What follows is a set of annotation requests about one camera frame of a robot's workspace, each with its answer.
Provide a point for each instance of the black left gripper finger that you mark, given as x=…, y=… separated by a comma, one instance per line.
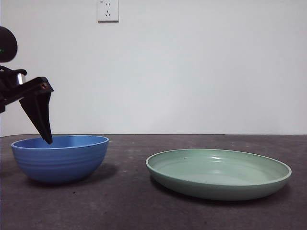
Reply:
x=39, y=115

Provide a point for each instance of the green round plate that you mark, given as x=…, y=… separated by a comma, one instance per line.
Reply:
x=216, y=175

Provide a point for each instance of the white wall socket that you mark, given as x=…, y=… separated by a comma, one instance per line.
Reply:
x=108, y=12

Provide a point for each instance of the blue ribbed bowl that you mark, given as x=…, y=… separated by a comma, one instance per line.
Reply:
x=60, y=165

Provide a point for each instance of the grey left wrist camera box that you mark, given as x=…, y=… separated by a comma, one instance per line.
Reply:
x=20, y=78

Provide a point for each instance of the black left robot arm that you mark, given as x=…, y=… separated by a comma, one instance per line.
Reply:
x=7, y=43

